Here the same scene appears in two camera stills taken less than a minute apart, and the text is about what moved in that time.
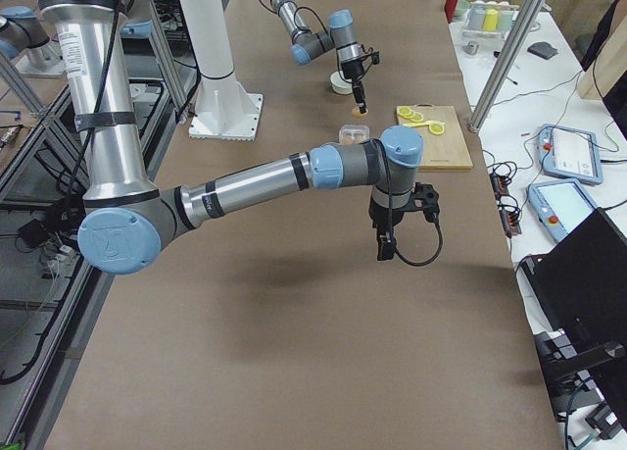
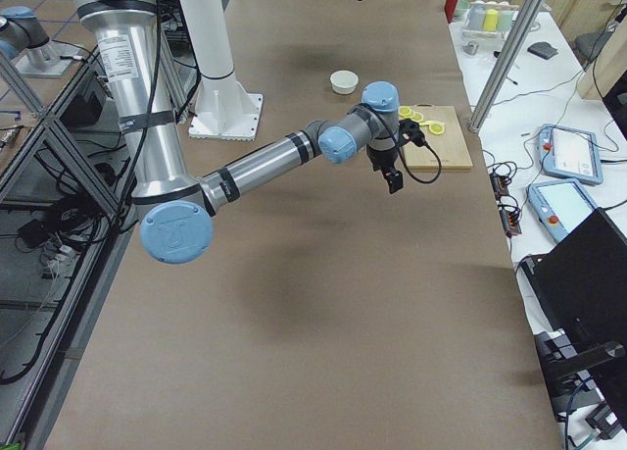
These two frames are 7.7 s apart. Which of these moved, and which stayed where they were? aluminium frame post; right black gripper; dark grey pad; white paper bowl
Moved: right black gripper
Stayed: aluminium frame post; white paper bowl; dark grey pad
